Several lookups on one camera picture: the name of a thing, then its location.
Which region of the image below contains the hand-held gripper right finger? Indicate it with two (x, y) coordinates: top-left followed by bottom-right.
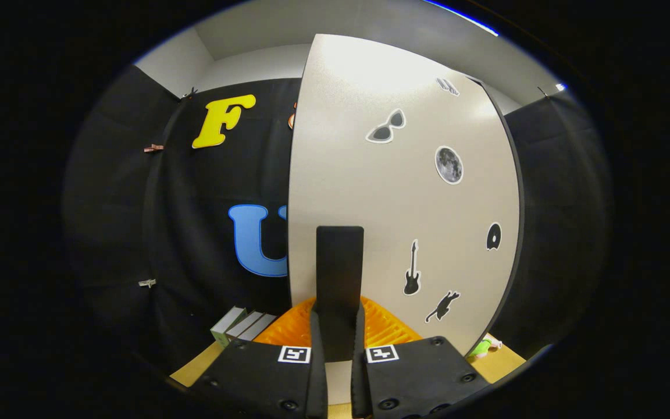
(350, 296), (491, 419)

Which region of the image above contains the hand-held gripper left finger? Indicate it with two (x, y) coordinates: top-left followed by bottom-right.
(187, 297), (330, 419)

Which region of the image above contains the black door handle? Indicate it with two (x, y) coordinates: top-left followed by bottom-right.
(315, 226), (365, 363)

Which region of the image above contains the thin brown book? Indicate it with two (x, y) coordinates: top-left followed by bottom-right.
(226, 311), (265, 344)

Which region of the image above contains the green book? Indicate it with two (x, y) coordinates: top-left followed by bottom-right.
(210, 307), (248, 349)

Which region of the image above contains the green plush toy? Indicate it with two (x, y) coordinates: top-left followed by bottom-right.
(468, 333), (503, 358)

